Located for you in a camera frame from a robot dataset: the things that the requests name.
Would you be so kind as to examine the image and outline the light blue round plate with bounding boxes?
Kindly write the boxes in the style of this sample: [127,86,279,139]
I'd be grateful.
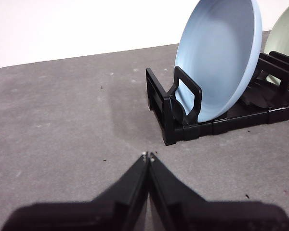
[174,0,263,123]

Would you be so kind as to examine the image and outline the pale green round plate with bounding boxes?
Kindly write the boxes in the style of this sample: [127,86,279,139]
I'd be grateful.
[263,0,289,92]

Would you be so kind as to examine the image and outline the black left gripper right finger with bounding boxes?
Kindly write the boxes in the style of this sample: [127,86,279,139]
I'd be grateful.
[149,153,289,231]

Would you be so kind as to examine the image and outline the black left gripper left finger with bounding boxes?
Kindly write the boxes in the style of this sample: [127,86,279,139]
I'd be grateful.
[1,151,149,231]

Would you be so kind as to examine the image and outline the black plastic plate rack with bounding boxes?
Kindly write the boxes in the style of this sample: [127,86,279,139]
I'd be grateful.
[145,51,289,147]

